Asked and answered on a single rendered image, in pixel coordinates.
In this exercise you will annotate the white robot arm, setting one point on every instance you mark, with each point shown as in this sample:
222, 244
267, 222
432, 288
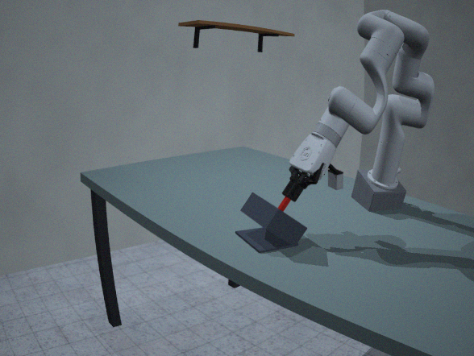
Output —
408, 40

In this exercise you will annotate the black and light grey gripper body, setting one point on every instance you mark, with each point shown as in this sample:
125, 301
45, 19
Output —
314, 150

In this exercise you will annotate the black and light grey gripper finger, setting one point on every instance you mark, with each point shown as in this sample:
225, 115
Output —
302, 183
293, 179

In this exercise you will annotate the red rectangular peg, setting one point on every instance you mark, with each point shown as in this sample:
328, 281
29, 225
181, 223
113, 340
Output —
284, 203

